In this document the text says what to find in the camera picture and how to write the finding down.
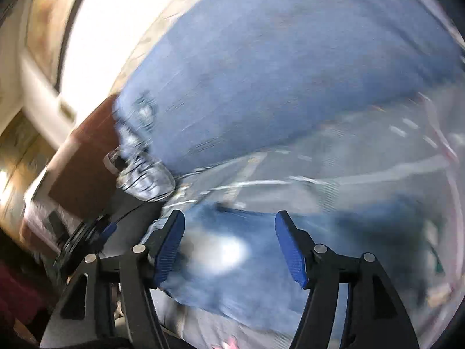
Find brown cushion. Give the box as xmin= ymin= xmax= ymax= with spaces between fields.
xmin=49 ymin=95 xmax=124 ymax=219

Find blue denim pants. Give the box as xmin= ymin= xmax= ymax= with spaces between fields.
xmin=143 ymin=198 xmax=440 ymax=339

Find black cable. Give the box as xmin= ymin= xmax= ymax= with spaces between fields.
xmin=109 ymin=189 xmax=173 ymax=224

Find dark red cloth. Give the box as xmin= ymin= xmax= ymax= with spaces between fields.
xmin=0 ymin=260 xmax=46 ymax=330

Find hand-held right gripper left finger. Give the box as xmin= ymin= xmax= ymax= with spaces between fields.
xmin=39 ymin=210 xmax=186 ymax=349

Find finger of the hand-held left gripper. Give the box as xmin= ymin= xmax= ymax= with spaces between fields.
xmin=98 ymin=221 xmax=118 ymax=248

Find grey printed bed sheet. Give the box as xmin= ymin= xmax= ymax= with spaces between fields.
xmin=105 ymin=92 xmax=464 ymax=349

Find blue plaid pillow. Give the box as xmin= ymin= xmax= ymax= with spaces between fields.
xmin=112 ymin=0 xmax=463 ymax=175

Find light blue cloth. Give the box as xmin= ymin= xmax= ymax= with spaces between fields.
xmin=105 ymin=145 xmax=176 ymax=201

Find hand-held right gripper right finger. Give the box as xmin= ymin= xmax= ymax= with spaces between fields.
xmin=274 ymin=210 xmax=420 ymax=349

